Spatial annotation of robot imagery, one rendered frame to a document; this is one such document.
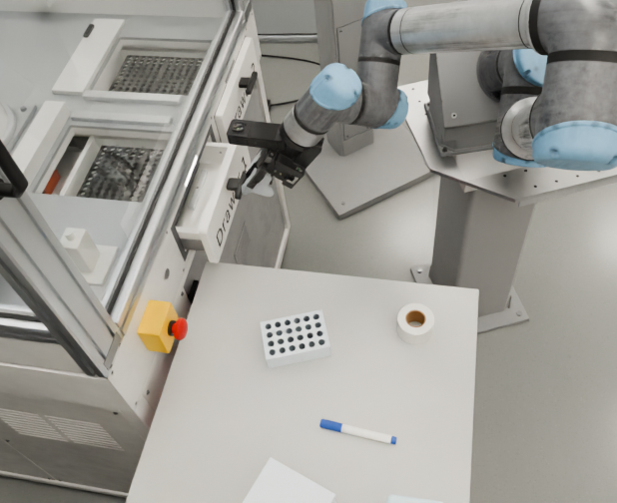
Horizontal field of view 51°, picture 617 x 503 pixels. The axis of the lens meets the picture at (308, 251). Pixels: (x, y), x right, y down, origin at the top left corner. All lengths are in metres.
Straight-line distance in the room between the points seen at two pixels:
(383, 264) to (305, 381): 1.11
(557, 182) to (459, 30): 0.60
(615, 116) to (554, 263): 1.49
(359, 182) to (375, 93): 1.36
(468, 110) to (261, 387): 0.76
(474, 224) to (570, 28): 0.89
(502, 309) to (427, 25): 1.29
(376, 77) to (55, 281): 0.62
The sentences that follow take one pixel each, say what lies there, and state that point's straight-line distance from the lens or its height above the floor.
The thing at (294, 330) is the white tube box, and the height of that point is 0.80.
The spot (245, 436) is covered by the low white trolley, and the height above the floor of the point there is 0.76.
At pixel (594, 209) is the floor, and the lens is 2.56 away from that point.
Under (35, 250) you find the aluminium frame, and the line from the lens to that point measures 0.91.
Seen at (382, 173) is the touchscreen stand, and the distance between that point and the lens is 2.53.
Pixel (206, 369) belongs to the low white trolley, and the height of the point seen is 0.76.
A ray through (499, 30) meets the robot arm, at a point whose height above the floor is 1.30.
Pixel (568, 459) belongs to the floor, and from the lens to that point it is 2.07.
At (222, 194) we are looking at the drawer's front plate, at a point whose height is 0.92.
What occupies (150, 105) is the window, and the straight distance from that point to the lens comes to 1.22.
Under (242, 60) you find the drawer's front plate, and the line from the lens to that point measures 1.62.
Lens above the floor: 1.90
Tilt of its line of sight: 54 degrees down
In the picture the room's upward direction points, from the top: 9 degrees counter-clockwise
